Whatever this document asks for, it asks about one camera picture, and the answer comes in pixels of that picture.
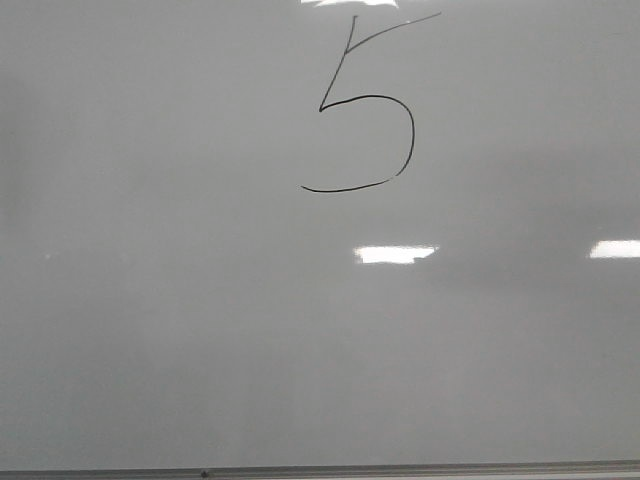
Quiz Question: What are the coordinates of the white whiteboard with aluminium frame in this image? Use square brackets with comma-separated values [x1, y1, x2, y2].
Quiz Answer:
[1, 1, 639, 470]

